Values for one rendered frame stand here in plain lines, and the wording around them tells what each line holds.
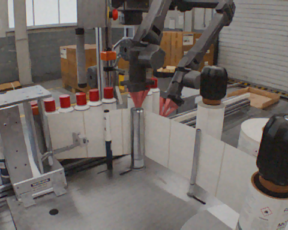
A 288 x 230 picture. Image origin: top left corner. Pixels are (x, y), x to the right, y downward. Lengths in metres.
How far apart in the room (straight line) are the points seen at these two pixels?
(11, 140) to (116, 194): 0.29
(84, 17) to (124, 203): 0.56
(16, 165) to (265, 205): 0.52
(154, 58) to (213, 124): 0.26
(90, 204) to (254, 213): 0.39
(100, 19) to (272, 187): 0.65
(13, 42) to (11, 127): 5.61
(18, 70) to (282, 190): 6.06
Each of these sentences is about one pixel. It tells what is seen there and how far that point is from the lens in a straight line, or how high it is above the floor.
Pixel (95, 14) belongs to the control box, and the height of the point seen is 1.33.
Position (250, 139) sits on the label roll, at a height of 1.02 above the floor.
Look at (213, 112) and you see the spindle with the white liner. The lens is 0.72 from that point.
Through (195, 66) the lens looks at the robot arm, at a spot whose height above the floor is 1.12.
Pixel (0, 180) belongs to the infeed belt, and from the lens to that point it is 0.79.
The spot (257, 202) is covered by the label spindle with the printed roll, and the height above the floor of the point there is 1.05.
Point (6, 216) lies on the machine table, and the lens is 0.73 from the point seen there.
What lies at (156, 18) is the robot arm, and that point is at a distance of 0.82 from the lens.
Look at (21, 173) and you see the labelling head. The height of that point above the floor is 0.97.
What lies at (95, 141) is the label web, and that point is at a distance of 0.71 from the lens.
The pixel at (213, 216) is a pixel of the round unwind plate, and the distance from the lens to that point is 0.58.
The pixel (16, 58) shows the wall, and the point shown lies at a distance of 6.18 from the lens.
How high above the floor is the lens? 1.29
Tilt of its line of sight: 21 degrees down
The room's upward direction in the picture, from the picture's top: straight up
